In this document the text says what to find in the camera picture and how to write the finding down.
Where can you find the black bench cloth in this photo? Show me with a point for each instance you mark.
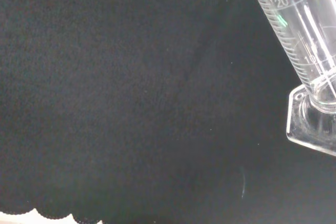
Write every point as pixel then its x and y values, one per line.
pixel 118 103

